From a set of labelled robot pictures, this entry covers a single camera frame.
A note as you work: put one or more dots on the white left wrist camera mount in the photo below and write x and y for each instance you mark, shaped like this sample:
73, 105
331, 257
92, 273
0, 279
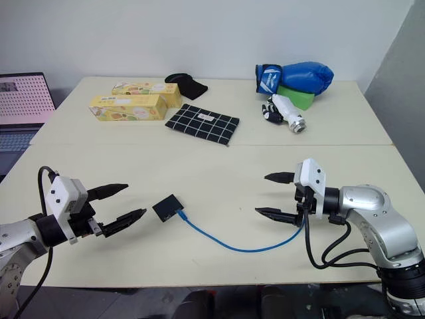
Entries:
61, 194

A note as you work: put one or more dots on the blue boxing glove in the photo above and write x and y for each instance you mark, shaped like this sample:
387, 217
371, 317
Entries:
302, 78

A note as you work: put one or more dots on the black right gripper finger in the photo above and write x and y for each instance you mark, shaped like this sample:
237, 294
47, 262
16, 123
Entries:
279, 216
282, 177

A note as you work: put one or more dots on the open laptop computer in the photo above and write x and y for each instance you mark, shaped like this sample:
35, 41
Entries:
23, 96

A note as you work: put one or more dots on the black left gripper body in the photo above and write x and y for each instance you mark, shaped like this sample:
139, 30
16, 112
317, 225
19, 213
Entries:
82, 221

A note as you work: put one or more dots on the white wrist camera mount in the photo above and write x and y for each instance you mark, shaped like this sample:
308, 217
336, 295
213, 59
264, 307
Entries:
312, 176
61, 194

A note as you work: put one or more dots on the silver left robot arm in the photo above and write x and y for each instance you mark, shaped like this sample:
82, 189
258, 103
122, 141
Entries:
20, 234

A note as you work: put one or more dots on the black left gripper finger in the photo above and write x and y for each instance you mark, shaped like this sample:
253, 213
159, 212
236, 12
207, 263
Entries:
108, 191
124, 221

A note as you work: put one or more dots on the black fabric wrist pad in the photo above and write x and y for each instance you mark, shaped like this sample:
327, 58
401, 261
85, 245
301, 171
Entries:
189, 86

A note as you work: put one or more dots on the dark rounded shape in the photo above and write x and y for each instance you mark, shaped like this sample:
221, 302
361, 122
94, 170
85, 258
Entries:
197, 305

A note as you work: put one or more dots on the green foam block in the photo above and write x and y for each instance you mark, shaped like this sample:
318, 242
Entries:
299, 97

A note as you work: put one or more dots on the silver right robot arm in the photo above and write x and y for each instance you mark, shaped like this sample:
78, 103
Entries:
365, 201

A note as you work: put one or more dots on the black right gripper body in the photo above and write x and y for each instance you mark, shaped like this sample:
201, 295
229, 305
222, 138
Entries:
303, 202

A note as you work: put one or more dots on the black white-checked fabric pouch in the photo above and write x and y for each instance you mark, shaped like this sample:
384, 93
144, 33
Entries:
202, 124

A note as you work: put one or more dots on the yellow printed carton box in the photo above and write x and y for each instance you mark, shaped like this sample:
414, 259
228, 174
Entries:
146, 90
126, 108

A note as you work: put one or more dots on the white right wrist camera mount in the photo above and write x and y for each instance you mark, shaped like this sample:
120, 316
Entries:
312, 176

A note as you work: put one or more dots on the black and white small toy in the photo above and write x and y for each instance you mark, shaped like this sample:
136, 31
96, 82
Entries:
271, 113

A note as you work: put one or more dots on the small black adapter box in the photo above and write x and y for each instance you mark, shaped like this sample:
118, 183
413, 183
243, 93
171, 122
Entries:
166, 206

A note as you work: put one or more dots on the white plastic bottle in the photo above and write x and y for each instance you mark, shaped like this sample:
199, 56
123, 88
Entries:
287, 111

